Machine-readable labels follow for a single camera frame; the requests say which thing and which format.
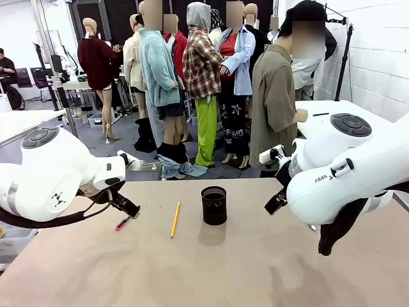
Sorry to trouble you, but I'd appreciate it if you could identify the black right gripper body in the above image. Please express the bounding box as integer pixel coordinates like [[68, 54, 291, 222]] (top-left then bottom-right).
[[274, 159, 293, 196]]

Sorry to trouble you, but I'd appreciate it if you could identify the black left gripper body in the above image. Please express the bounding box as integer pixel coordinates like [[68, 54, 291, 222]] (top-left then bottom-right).
[[78, 180, 127, 207]]

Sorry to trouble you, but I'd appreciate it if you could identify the pink and black pen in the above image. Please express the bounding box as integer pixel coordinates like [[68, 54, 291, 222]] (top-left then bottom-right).
[[114, 214, 134, 232]]

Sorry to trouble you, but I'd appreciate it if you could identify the yellow pencil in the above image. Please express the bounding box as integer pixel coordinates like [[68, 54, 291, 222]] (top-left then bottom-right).
[[170, 200, 181, 239]]

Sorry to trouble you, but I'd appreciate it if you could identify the black mesh pen holder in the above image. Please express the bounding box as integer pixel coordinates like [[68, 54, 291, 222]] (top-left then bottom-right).
[[200, 186, 228, 226]]

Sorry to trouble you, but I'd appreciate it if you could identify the grey floor crate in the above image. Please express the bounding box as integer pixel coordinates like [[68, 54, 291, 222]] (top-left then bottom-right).
[[88, 113, 105, 128]]

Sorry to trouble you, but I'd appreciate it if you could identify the person in olive shirt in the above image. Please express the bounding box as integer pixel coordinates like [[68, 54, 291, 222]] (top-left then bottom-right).
[[249, 0, 327, 178]]

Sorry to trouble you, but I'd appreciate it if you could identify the white side table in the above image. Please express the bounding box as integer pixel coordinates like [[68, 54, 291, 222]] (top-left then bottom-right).
[[293, 98, 409, 141]]

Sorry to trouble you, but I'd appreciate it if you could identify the mannequin in white shirt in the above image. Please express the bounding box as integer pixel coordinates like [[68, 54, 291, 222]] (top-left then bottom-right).
[[291, 59, 323, 102]]

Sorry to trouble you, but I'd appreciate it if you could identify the mannequin in light blue shirt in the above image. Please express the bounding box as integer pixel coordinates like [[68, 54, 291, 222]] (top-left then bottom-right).
[[217, 0, 256, 170]]

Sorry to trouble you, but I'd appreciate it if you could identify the black backpack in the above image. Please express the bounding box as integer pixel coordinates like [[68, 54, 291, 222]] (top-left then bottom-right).
[[6, 85, 26, 111]]

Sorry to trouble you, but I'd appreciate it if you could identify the black light stand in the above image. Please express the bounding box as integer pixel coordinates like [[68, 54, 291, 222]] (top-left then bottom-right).
[[324, 3, 355, 102]]

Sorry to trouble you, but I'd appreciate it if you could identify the mannequin in maroon shirt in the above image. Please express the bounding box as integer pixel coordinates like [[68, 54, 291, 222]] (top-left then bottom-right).
[[77, 17, 121, 145]]

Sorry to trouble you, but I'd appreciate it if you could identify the black office chair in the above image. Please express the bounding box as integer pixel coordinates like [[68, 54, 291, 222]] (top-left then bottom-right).
[[30, 67, 52, 103]]

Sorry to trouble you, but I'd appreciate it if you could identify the mannequin in blue fleece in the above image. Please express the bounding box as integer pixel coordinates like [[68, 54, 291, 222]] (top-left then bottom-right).
[[137, 0, 208, 180]]

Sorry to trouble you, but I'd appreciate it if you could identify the mannequin in cream jacket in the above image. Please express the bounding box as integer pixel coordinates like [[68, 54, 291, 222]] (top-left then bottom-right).
[[123, 13, 157, 153]]

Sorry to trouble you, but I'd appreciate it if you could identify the standing person in black shirt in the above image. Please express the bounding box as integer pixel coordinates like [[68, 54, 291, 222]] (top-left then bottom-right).
[[110, 40, 125, 109]]

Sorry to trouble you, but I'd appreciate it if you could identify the mannequin in plaid shirt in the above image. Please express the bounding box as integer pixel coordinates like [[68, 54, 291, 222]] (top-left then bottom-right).
[[181, 1, 224, 169]]

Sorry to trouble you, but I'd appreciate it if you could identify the mannequin in black coat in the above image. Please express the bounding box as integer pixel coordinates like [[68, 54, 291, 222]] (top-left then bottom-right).
[[324, 28, 338, 61]]

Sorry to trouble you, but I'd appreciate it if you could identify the mannequin in black jacket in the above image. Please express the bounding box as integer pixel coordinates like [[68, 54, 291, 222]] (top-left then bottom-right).
[[244, 3, 272, 81]]

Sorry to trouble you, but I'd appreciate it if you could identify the black tripod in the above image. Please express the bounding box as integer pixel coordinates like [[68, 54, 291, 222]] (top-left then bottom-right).
[[31, 43, 60, 111]]

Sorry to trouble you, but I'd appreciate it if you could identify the mannequin in red jacket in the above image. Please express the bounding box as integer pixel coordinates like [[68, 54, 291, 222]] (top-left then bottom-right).
[[162, 13, 189, 93]]

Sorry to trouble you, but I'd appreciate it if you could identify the mannequin with patterned headscarf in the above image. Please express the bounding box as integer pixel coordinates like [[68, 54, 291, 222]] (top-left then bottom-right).
[[209, 8, 224, 45]]

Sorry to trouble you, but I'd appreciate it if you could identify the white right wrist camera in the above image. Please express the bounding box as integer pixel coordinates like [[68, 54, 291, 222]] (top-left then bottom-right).
[[258, 144, 286, 164]]

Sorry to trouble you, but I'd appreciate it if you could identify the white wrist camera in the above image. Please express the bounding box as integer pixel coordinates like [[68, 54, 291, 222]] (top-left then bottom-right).
[[116, 150, 141, 167], [258, 144, 286, 164]]

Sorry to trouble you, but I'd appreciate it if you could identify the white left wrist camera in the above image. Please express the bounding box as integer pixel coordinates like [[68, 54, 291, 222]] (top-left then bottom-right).
[[116, 150, 141, 167]]

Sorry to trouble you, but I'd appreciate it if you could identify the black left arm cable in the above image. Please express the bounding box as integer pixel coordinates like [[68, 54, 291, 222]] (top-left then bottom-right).
[[0, 190, 114, 230]]

